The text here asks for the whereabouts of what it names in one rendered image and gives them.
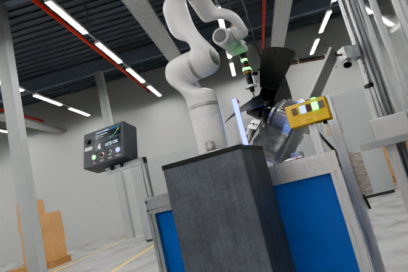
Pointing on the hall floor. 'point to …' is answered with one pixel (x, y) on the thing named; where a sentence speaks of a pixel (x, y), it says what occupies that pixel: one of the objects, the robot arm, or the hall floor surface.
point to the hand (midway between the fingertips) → (241, 51)
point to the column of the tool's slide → (377, 90)
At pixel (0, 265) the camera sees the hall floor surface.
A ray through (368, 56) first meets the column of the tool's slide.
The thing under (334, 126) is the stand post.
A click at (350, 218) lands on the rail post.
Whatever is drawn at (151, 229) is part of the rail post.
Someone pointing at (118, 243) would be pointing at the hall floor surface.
